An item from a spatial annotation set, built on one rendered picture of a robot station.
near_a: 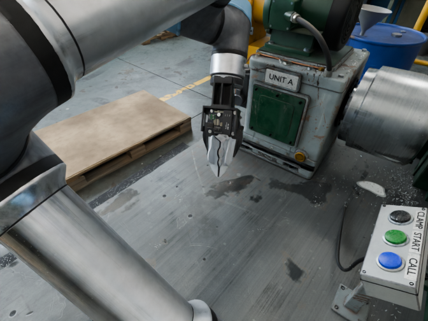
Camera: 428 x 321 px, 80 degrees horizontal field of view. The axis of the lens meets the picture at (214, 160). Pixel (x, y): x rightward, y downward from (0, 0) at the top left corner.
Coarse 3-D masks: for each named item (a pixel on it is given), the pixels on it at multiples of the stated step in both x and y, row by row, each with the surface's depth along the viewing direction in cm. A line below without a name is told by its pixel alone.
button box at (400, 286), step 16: (384, 208) 48; (400, 208) 46; (416, 208) 45; (384, 224) 45; (400, 224) 43; (416, 224) 42; (384, 240) 42; (416, 240) 40; (368, 256) 41; (400, 256) 38; (416, 256) 38; (368, 272) 39; (384, 272) 38; (400, 272) 37; (416, 272) 36; (368, 288) 39; (384, 288) 37; (400, 288) 36; (416, 288) 34; (400, 304) 37; (416, 304) 35
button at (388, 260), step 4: (384, 252) 40; (388, 252) 39; (392, 252) 39; (380, 256) 39; (384, 256) 39; (388, 256) 39; (392, 256) 38; (396, 256) 38; (380, 260) 39; (384, 260) 38; (388, 260) 38; (392, 260) 38; (396, 260) 38; (400, 260) 37; (380, 264) 39; (384, 264) 38; (388, 264) 38; (392, 264) 37; (396, 264) 37; (400, 264) 37; (388, 268) 38; (392, 268) 37; (396, 268) 37
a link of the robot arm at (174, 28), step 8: (208, 8) 41; (216, 8) 41; (192, 16) 43; (200, 16) 42; (208, 16) 43; (216, 16) 44; (224, 16) 47; (176, 24) 44; (184, 24) 44; (192, 24) 44; (200, 24) 44; (208, 24) 45; (216, 24) 46; (176, 32) 46; (184, 32) 46; (192, 32) 46; (200, 32) 47; (208, 32) 47; (216, 32) 48; (200, 40) 49; (208, 40) 49; (216, 40) 49
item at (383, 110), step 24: (384, 72) 68; (408, 72) 67; (360, 96) 69; (384, 96) 65; (408, 96) 63; (360, 120) 69; (384, 120) 65; (408, 120) 63; (360, 144) 73; (384, 144) 68; (408, 144) 64
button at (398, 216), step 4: (392, 212) 45; (396, 212) 45; (400, 212) 45; (404, 212) 44; (392, 216) 45; (396, 216) 44; (400, 216) 44; (404, 216) 44; (408, 216) 43; (392, 220) 44; (396, 220) 44; (400, 220) 43; (404, 220) 43; (408, 220) 43
